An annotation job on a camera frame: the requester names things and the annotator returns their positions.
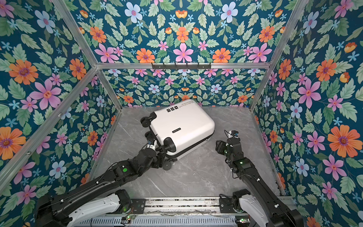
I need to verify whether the white black suitcase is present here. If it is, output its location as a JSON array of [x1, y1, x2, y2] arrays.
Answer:
[[140, 99, 215, 170]]

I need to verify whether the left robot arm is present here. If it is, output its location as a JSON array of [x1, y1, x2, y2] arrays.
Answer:
[[35, 147, 166, 227]]

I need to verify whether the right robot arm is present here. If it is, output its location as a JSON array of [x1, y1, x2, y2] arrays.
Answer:
[[216, 136, 304, 227]]

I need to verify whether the metal hook bar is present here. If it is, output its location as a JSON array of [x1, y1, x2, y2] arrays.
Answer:
[[151, 63, 212, 70]]

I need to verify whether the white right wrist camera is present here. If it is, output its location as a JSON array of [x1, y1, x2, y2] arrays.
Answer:
[[229, 130, 239, 138]]

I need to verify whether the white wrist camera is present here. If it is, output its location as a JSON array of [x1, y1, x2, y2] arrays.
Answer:
[[229, 130, 239, 138], [146, 140, 157, 151]]

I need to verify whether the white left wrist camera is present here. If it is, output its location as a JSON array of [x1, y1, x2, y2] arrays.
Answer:
[[146, 140, 157, 151]]

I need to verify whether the aluminium mounting rail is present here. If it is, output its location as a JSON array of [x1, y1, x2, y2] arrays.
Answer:
[[65, 196, 300, 218]]

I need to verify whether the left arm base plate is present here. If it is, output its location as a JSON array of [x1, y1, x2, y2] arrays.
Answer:
[[124, 199, 146, 214]]

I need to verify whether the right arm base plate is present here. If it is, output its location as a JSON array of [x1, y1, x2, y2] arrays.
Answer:
[[219, 197, 244, 213]]

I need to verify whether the white perforated cable tray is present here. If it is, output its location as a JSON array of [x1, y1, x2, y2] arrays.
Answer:
[[76, 216, 237, 227]]

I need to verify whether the aluminium frame cage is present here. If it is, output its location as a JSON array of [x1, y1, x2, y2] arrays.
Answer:
[[1, 1, 307, 198]]

